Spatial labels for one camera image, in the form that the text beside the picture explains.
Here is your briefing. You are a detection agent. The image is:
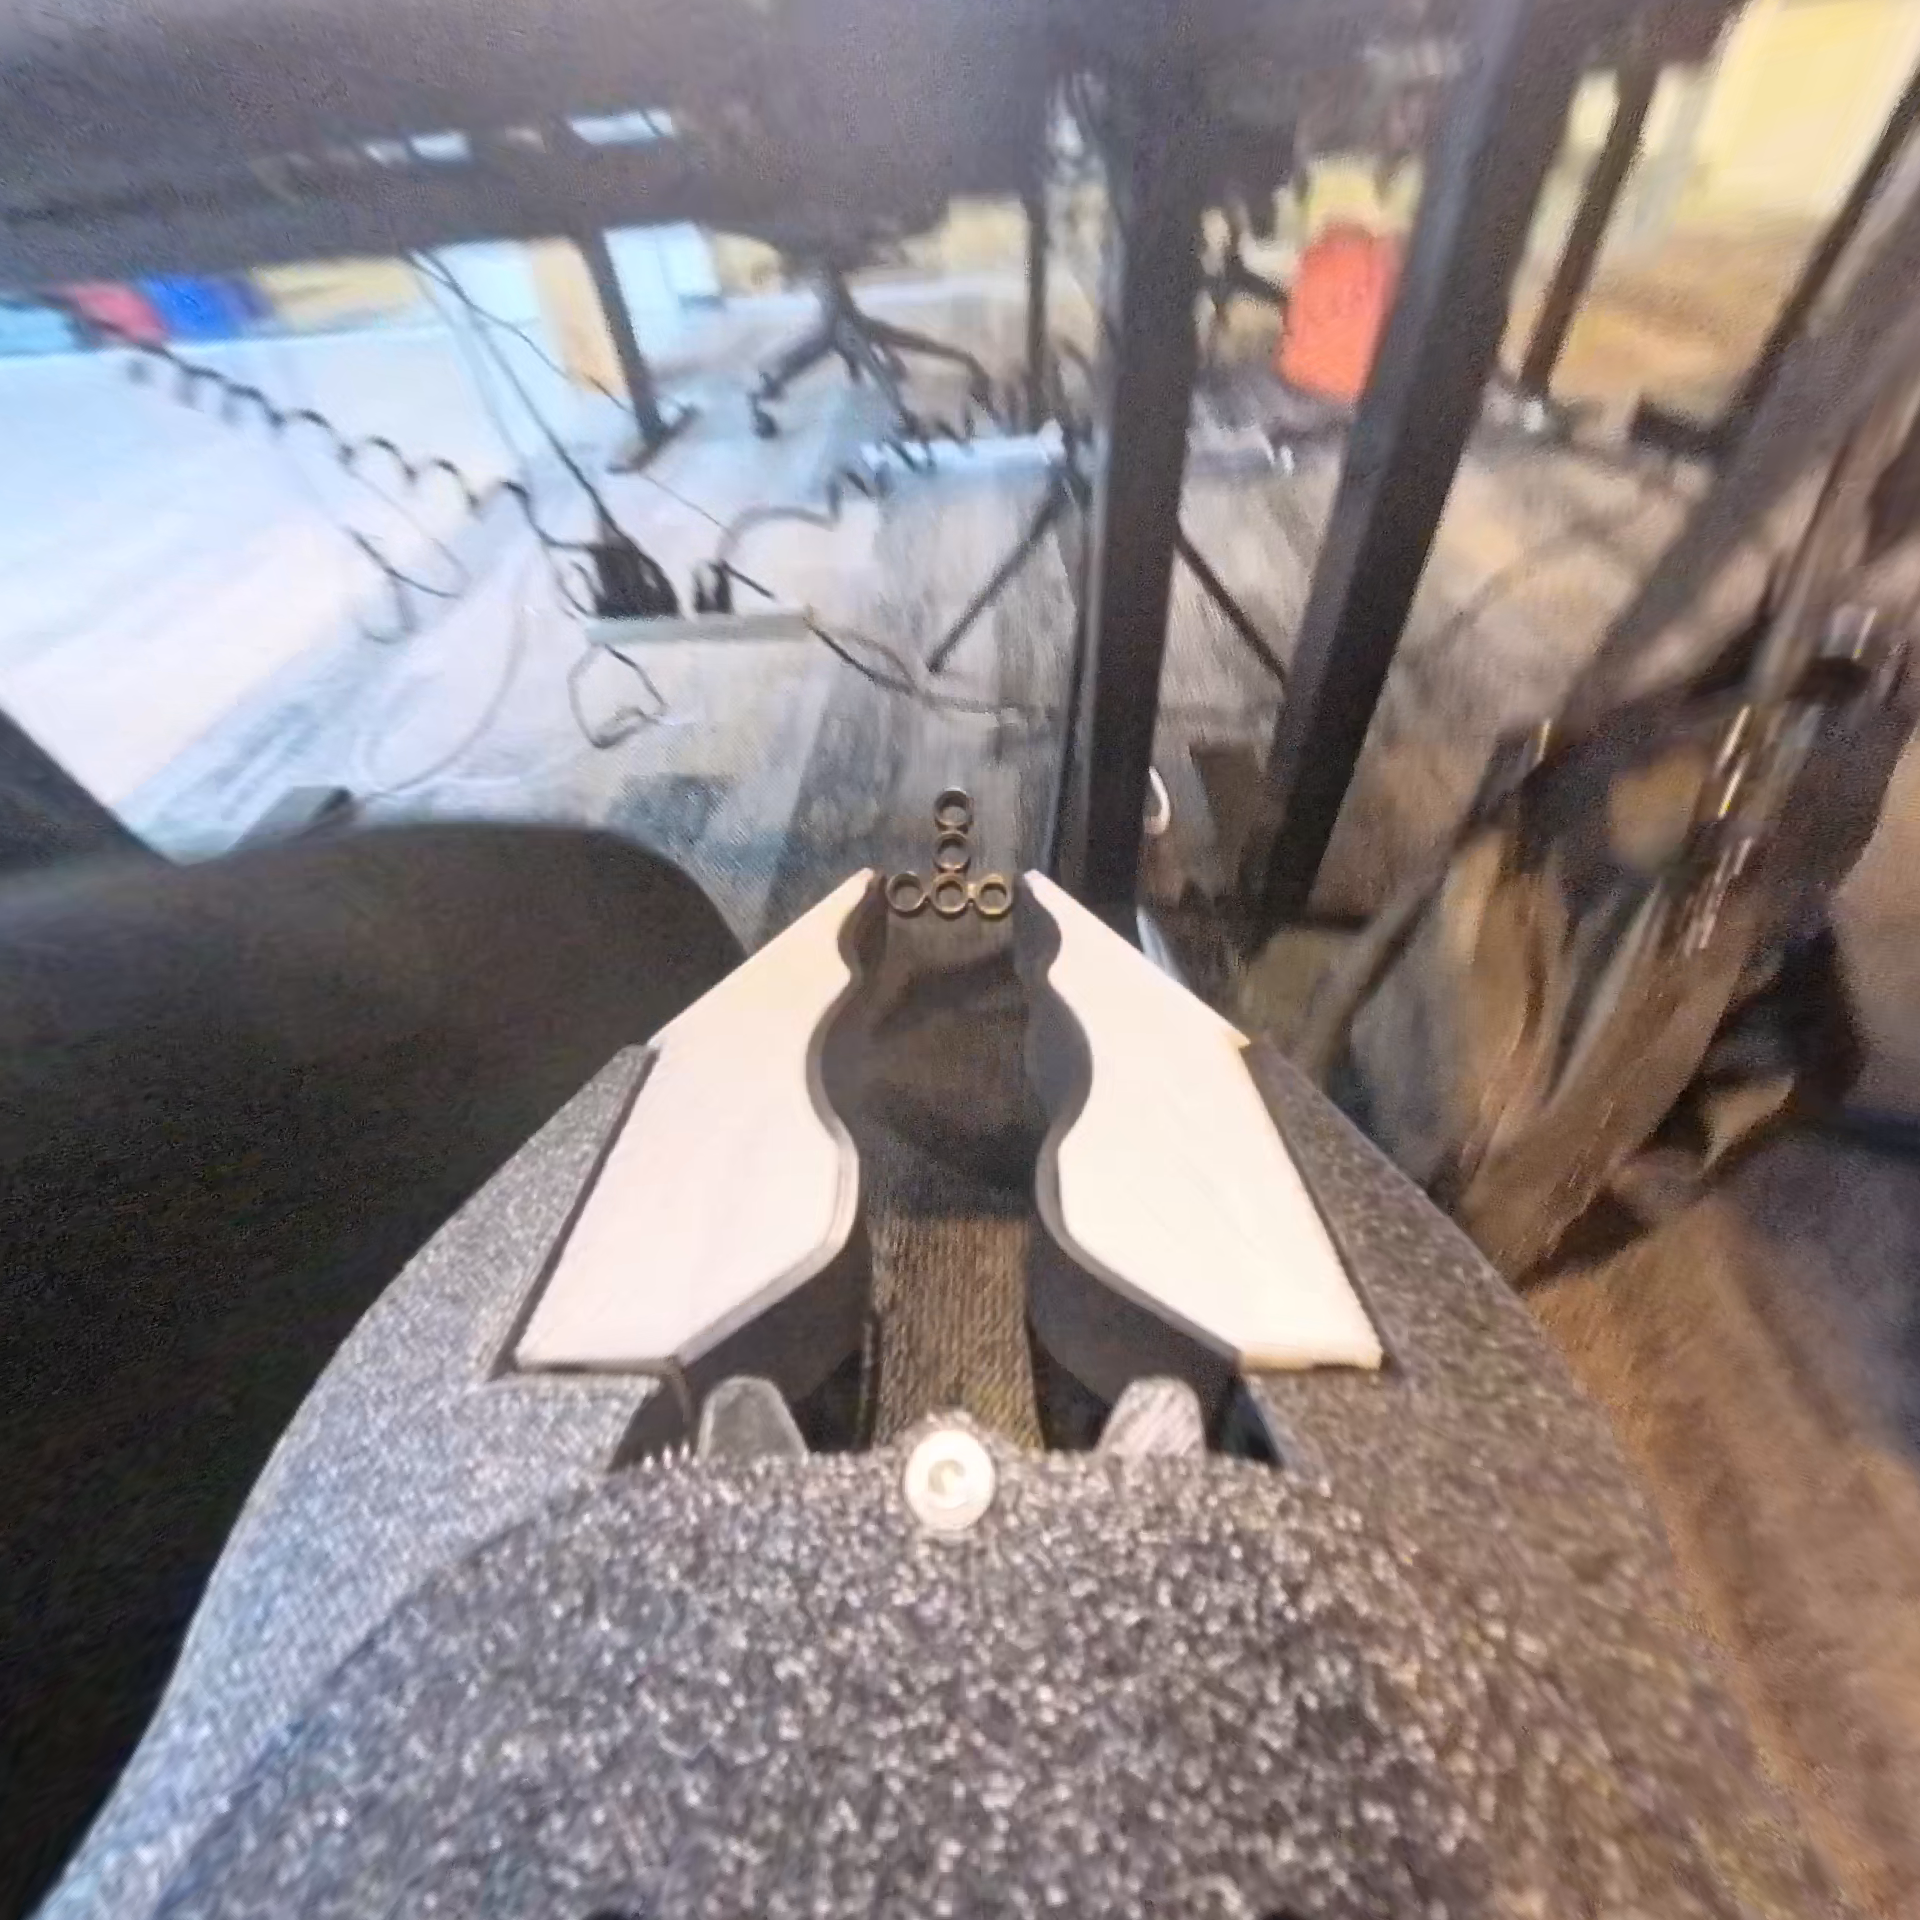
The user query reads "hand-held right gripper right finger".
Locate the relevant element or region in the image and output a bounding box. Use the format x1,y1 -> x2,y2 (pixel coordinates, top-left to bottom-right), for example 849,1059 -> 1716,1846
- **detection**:
1014,872 -> 1387,1413

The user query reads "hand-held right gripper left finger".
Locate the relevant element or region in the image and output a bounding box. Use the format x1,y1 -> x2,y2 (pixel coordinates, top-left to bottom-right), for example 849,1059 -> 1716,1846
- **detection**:
513,872 -> 894,1403

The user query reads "black holed brick beam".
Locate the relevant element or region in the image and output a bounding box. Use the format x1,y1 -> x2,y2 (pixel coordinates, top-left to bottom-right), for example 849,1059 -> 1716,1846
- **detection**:
899,787 -> 1011,922

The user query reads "black desk leg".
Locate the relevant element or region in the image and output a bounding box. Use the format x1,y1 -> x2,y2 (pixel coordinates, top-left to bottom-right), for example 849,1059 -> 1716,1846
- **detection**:
1239,0 -> 1637,938
1057,0 -> 1212,938

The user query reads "person's leg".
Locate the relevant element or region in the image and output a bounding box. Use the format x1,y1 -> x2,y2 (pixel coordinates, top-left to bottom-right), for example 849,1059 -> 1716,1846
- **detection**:
0,715 -> 753,1920

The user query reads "white power strip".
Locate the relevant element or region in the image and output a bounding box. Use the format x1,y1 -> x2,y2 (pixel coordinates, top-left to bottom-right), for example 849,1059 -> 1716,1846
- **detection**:
572,595 -> 818,649

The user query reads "dark bag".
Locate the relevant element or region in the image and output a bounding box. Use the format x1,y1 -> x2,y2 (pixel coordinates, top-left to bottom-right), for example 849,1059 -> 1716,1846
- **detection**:
1306,285 -> 1920,1291

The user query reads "office chair base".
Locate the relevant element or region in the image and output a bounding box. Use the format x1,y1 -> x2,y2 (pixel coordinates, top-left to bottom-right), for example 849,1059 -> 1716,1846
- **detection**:
745,256 -> 999,445

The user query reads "tangle of black cables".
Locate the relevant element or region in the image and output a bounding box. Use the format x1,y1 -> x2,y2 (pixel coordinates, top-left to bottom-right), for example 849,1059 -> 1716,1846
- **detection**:
105,248 -> 1059,758

